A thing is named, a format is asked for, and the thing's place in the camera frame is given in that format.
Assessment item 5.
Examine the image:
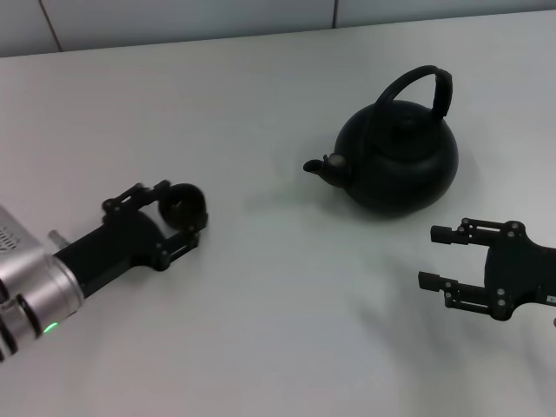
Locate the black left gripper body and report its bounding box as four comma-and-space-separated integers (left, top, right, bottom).
54, 209, 170, 301

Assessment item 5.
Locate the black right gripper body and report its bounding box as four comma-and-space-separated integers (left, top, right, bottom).
483, 221, 556, 323

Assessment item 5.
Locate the small black teacup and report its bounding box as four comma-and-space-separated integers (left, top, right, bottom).
158, 183, 209, 232

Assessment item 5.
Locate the black round teapot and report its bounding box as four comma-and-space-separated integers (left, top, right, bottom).
302, 64, 460, 219

